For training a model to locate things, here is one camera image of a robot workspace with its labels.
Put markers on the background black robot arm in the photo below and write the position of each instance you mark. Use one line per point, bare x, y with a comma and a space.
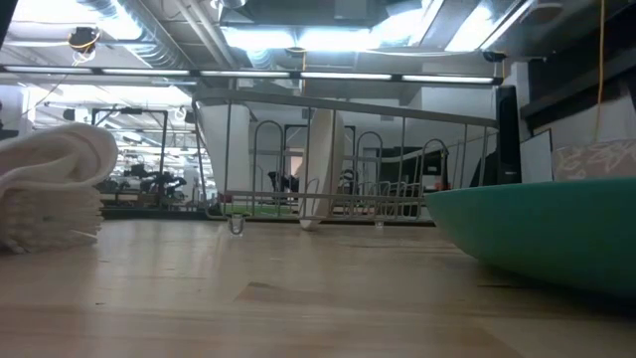
159, 181

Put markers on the black metal table frame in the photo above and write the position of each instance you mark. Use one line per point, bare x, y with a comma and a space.
149, 214

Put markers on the background black metal frame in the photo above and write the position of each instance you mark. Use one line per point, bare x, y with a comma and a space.
164, 149

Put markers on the large green plate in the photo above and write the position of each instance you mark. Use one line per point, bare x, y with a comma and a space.
546, 229

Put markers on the white plate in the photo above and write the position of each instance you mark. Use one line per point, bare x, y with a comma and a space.
323, 169

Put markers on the white brown striped towel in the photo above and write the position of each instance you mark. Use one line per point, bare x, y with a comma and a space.
49, 189

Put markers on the white cutlery holder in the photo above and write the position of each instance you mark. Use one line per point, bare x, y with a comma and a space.
223, 149

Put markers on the black crossbar with light strips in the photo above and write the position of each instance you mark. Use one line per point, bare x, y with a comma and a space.
248, 74

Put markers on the white board black frame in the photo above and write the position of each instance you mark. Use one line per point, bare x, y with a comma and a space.
536, 159

